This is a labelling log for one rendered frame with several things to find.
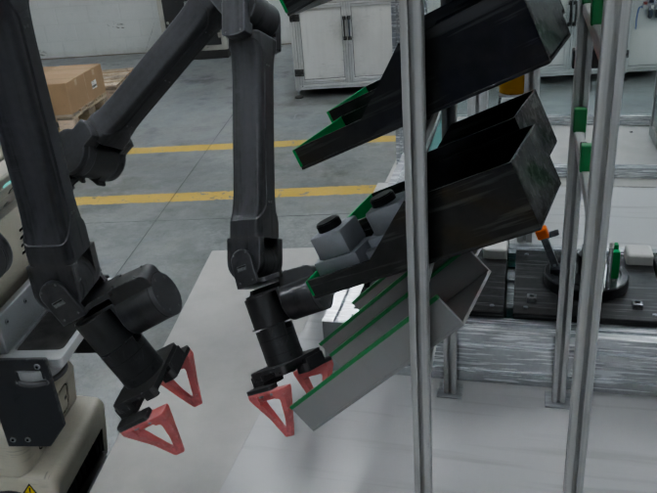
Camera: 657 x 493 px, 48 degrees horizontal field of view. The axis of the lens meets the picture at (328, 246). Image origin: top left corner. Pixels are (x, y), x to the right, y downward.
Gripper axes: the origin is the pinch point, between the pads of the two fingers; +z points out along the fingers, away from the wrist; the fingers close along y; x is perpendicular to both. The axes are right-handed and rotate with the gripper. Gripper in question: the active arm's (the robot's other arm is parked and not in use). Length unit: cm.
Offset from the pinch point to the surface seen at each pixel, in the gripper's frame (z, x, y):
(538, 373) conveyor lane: 7.9, -25.4, 29.5
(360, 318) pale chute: -11.7, -13.9, 1.3
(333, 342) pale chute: -9.4, -7.8, 2.2
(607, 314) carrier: 2, -38, 35
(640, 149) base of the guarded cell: -22, -35, 152
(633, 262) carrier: -2, -41, 53
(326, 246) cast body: -22.2, -22.6, -14.8
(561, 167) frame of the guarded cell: -25, -19, 121
